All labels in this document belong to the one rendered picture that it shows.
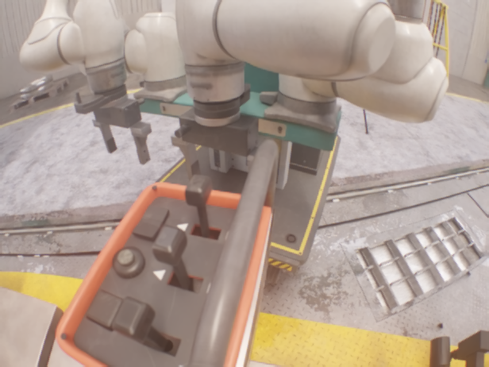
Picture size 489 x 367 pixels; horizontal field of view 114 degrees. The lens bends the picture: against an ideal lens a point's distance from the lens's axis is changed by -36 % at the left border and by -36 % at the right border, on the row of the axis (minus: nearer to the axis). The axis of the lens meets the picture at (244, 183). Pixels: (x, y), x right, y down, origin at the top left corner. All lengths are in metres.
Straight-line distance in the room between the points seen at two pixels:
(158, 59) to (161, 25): 0.11
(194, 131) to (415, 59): 0.40
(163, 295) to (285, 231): 0.68
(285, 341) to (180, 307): 0.84
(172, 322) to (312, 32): 0.24
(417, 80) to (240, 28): 0.32
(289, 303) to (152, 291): 0.89
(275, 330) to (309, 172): 0.68
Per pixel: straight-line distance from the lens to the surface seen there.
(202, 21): 0.30
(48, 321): 0.92
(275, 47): 0.22
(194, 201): 0.19
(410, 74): 0.46
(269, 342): 1.01
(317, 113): 0.60
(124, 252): 0.22
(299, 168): 1.10
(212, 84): 0.35
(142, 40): 0.78
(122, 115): 0.55
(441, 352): 0.83
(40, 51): 0.61
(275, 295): 1.07
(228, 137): 0.39
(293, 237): 0.84
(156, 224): 0.24
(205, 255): 0.22
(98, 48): 0.53
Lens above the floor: 0.98
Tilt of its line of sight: 40 degrees down
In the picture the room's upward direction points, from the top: straight up
